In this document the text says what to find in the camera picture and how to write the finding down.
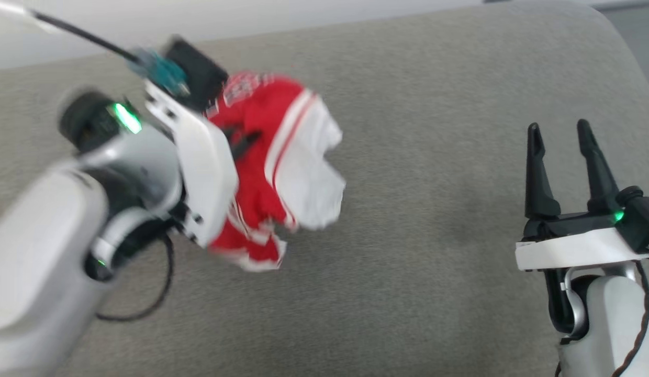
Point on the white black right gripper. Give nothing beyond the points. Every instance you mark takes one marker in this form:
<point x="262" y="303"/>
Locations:
<point x="570" y="246"/>

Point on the red white Bulls jersey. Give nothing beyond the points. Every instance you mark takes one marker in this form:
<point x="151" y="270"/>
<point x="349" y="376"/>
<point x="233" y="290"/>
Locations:
<point x="303" y="157"/>

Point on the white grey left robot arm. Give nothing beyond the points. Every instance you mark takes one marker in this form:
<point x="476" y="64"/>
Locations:
<point x="42" y="251"/>

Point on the grey fabric sofa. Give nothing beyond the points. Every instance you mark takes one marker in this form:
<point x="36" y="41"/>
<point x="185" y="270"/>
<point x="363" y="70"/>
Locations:
<point x="439" y="220"/>

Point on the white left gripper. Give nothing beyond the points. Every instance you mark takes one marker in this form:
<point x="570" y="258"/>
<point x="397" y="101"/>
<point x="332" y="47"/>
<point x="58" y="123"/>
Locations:
<point x="204" y="157"/>

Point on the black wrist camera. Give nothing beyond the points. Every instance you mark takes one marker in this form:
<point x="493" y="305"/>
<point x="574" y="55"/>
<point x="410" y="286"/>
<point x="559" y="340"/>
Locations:
<point x="641" y="214"/>
<point x="196" y="73"/>

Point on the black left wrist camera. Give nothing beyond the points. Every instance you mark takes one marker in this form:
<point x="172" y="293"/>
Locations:
<point x="196" y="73"/>

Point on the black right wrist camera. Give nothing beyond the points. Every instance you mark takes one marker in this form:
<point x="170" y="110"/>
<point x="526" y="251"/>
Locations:
<point x="641" y="214"/>

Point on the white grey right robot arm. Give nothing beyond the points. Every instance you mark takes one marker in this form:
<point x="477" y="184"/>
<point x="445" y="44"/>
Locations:
<point x="612" y="324"/>

